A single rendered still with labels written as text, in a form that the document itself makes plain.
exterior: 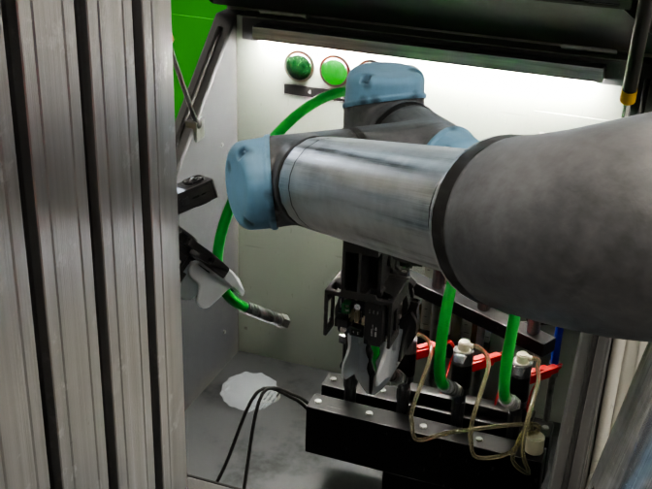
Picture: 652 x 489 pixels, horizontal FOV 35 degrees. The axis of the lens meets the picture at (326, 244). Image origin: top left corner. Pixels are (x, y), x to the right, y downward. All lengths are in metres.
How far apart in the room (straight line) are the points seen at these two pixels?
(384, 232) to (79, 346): 0.26
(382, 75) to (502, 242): 0.47
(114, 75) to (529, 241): 0.21
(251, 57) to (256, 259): 0.36
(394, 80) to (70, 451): 0.59
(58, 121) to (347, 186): 0.33
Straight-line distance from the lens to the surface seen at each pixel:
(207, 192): 1.29
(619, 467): 0.70
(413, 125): 0.89
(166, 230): 0.49
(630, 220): 0.49
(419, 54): 1.57
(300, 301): 1.82
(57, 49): 0.38
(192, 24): 4.21
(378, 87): 0.95
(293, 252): 1.79
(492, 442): 1.46
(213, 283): 1.31
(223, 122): 1.69
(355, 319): 1.04
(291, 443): 1.68
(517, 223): 0.51
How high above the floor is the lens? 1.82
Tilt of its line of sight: 25 degrees down
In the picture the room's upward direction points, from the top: 2 degrees clockwise
